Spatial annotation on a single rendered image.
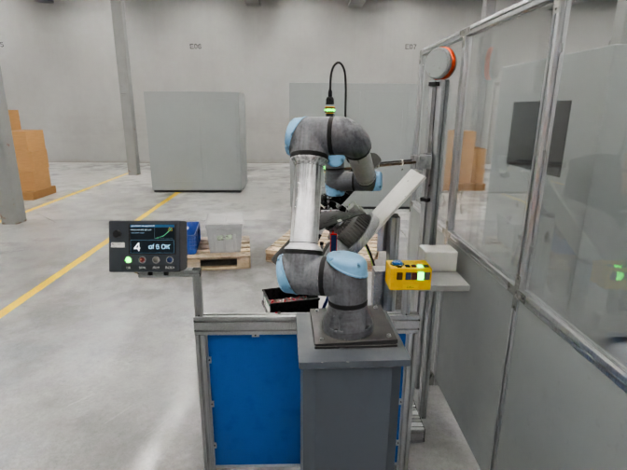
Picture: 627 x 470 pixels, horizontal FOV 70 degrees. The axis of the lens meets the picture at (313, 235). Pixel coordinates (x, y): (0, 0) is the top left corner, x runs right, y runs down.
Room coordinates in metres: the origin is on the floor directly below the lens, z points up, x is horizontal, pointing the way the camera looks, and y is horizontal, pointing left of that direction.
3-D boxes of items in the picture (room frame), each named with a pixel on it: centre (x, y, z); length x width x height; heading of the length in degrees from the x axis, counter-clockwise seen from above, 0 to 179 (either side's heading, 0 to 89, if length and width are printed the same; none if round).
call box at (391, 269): (1.65, -0.37, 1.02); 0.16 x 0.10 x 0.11; 92
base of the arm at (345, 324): (1.22, -0.10, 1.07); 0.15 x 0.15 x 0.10
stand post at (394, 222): (2.15, -0.40, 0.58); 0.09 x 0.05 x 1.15; 2
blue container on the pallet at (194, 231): (4.79, 1.49, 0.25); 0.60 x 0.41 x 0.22; 9
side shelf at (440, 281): (2.14, -0.61, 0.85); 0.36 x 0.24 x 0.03; 2
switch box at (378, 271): (2.24, -0.39, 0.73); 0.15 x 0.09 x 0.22; 92
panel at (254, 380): (1.64, 0.02, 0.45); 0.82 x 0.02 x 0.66; 92
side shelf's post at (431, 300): (2.14, -0.61, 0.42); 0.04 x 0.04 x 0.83; 2
